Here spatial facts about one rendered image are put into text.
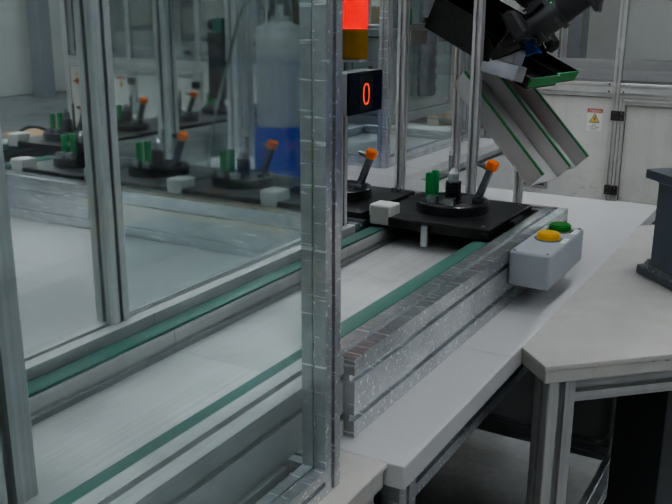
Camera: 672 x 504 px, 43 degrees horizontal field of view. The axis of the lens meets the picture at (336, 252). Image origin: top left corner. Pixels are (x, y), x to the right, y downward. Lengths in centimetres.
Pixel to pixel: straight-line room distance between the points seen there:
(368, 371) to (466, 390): 18
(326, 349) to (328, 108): 23
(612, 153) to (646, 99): 38
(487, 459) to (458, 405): 166
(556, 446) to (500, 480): 132
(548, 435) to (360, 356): 42
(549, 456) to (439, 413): 30
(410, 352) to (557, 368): 24
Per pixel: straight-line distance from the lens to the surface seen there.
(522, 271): 145
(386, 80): 267
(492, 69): 173
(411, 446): 102
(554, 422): 133
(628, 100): 567
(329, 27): 79
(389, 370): 108
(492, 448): 284
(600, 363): 130
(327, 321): 84
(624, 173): 574
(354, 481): 95
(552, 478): 139
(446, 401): 113
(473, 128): 185
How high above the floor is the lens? 135
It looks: 16 degrees down
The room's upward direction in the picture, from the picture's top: straight up
